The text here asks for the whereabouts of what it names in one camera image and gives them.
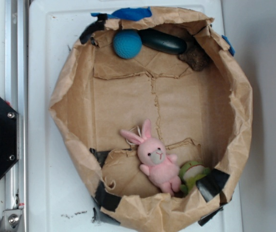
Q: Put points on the blue textured ball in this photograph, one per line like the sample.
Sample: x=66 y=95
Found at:
x=127 y=44

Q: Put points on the pink plush bunny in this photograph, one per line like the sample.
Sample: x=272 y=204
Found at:
x=160 y=168

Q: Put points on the brown paper bag bin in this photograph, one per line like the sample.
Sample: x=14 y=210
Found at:
x=113 y=178

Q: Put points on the green plush frog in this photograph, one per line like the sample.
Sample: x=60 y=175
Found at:
x=190 y=173

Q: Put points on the dark teal oval object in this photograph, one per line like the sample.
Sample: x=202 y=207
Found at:
x=163 y=42

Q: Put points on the aluminium extrusion rail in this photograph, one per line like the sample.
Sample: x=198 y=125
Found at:
x=15 y=215

